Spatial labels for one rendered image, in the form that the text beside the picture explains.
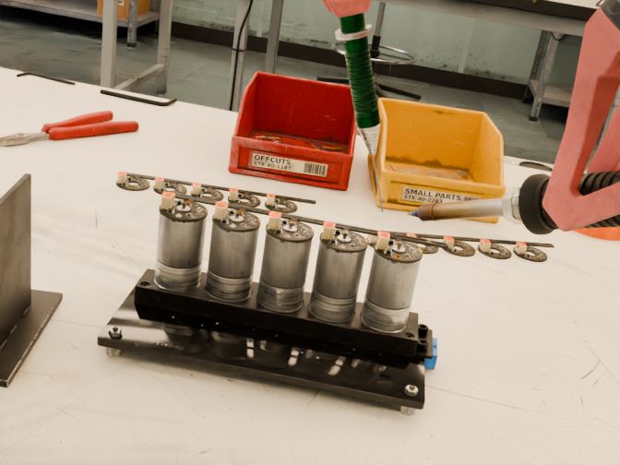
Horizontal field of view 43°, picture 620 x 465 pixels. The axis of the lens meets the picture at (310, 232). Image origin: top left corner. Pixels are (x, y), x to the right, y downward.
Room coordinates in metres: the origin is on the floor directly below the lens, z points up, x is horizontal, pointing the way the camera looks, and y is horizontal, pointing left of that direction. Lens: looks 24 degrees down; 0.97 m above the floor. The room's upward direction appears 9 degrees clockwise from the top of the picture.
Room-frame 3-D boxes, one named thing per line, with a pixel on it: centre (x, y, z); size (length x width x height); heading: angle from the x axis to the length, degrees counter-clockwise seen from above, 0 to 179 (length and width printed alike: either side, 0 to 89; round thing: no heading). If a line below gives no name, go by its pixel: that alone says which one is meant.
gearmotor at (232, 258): (0.37, 0.04, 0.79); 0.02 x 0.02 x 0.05
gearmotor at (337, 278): (0.37, -0.02, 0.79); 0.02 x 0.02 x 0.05
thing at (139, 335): (0.35, 0.01, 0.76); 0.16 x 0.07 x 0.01; 86
